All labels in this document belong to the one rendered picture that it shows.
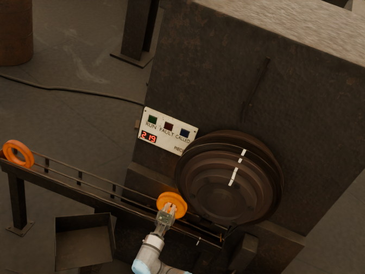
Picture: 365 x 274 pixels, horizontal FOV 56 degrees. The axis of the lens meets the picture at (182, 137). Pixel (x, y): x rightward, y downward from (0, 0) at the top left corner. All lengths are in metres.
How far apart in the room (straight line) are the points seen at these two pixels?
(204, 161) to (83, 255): 0.77
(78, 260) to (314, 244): 2.00
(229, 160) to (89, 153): 1.87
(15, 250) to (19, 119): 1.29
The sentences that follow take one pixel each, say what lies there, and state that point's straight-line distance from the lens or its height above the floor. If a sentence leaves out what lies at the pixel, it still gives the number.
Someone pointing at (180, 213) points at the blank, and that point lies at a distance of 1.74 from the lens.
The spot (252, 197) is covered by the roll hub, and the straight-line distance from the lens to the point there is 1.40.
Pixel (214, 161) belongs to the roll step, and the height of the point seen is 1.26.
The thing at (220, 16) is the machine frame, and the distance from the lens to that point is 1.31.
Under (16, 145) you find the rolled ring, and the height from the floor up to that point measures 0.76.
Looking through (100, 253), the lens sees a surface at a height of 0.60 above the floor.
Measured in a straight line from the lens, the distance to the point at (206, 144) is 1.39.
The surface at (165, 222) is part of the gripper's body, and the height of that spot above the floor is 0.87.
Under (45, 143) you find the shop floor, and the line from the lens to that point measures 3.13.
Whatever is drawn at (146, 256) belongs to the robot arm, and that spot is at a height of 0.82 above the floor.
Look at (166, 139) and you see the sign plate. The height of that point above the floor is 1.12.
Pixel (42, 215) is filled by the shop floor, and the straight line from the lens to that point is 2.66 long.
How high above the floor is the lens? 2.17
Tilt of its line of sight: 39 degrees down
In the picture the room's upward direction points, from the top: 18 degrees clockwise
